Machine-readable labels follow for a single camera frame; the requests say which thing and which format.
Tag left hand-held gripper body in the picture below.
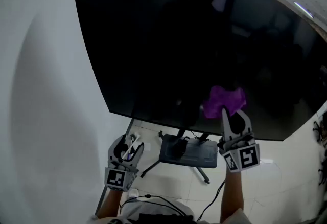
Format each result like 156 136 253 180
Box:
104 159 140 192

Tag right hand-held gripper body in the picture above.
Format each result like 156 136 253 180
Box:
217 132 261 173

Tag purple cloth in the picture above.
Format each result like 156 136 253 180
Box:
203 85 248 119

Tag large black screen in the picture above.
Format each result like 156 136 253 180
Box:
72 0 327 141

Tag person's left forearm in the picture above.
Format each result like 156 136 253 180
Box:
97 187 124 219

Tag person's right forearm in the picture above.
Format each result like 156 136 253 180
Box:
220 169 243 218

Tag person's light trousers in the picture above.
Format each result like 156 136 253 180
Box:
120 198 197 224

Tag black screen stand base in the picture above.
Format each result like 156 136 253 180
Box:
140 128 218 185

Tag person's white shirt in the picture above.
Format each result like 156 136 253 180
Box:
89 207 253 224

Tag black office chair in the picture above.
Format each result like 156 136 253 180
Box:
318 159 327 186
313 120 327 142

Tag ceiling light strip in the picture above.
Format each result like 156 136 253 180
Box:
293 1 314 18

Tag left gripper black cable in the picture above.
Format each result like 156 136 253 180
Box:
119 193 185 218

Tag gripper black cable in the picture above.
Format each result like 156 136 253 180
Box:
196 179 227 221
119 193 185 218

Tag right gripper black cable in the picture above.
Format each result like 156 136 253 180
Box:
196 179 227 221

